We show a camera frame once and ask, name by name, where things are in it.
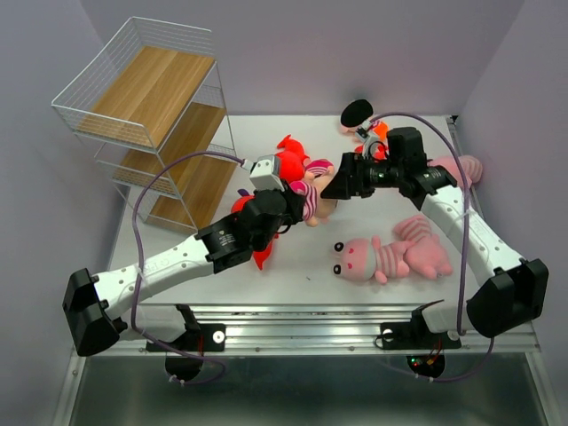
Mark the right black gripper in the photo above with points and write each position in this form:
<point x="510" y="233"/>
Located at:
<point x="346" y="184"/>

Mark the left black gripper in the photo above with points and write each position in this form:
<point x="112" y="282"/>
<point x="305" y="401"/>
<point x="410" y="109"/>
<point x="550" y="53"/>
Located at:
<point x="295" y="207"/>

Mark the boy doll pink hat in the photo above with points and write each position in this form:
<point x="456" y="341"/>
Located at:
<point x="318" y="168"/>
<point x="316" y="210"/>

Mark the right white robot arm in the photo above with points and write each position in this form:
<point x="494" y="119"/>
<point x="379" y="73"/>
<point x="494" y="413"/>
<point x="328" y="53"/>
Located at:
<point x="511" y="289"/>

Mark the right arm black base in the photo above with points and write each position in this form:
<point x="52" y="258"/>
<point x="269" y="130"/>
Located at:
<point x="426" y="358"/>

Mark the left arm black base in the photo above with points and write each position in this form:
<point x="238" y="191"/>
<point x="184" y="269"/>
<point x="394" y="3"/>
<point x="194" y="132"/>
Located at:
<point x="188" y="345"/>

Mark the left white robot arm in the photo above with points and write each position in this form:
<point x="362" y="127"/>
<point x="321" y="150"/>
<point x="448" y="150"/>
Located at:
<point x="95" y="303"/>

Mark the red shark plush left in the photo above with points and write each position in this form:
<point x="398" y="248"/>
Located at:
<point x="255" y="213"/>

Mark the red shark plush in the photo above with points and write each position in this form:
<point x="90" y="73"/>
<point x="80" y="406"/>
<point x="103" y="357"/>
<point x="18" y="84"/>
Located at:
<point x="379" y="151"/>
<point x="255" y="213"/>

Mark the red whale plush back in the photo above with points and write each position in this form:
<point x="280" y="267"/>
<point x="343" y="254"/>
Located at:
<point x="292" y="158"/>

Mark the red shark plush right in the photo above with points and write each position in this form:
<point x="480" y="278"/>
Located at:
<point x="379" y="151"/>

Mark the pink frog plush striped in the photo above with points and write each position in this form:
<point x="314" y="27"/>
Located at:
<point x="362" y="260"/>

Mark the boy doll black hair orange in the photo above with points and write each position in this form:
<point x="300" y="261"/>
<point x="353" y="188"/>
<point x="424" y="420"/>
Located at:
<point x="355" y="114"/>

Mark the pink plush lying right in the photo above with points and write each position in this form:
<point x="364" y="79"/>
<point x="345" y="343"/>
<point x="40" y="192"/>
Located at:
<point x="426" y="256"/>

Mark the pink plush far right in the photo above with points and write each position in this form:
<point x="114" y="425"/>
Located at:
<point x="471" y="166"/>

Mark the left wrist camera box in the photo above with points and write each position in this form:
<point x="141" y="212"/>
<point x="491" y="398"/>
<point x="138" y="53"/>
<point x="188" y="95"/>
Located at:
<point x="265" y="174"/>

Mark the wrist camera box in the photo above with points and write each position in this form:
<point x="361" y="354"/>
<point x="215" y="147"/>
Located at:
<point x="265" y="174"/>
<point x="368" y="138"/>

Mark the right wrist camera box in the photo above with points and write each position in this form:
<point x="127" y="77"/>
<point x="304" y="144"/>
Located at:
<point x="368" y="138"/>

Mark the aluminium rail frame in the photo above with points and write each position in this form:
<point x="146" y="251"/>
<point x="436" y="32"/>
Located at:
<point x="302" y="329"/>

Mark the white wire wooden shelf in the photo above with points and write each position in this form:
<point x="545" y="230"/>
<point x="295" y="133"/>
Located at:
<point x="152" y="102"/>

